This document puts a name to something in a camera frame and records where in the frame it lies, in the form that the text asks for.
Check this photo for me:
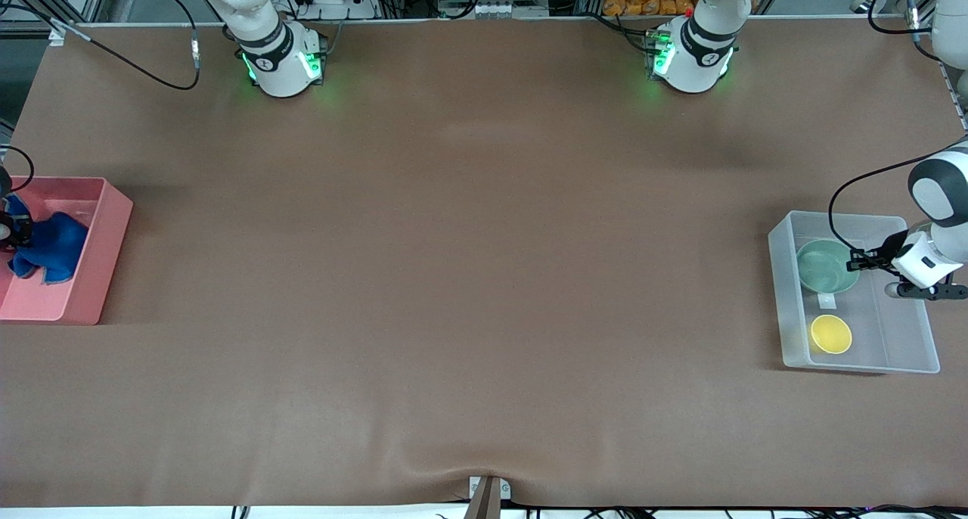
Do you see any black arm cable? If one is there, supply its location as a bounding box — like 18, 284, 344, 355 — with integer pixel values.
0, 0, 201, 194
827, 0, 948, 260

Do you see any brown table mat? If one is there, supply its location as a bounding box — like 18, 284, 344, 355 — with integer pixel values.
0, 16, 968, 509

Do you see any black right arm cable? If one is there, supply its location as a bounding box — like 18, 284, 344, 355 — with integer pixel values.
0, 0, 201, 194

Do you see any yellow cup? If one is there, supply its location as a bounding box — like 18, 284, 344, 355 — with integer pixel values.
810, 314, 854, 356

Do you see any blue microfibre cloth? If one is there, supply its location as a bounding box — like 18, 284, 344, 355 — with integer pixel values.
6, 194, 89, 285

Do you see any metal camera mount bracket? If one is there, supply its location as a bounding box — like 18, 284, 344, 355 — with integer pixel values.
463, 475, 512, 519

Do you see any pale green bowl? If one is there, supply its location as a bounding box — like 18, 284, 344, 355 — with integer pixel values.
796, 238, 861, 295

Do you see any pink plastic bin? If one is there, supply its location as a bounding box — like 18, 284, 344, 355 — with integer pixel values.
0, 176, 135, 326

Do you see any clear plastic bin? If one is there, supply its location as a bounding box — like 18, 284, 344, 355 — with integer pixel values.
768, 210, 942, 374

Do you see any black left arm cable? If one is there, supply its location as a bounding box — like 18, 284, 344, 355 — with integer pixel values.
827, 0, 948, 260

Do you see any aluminium frame profile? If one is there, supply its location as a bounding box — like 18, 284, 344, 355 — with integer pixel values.
904, 0, 968, 37
0, 0, 114, 47

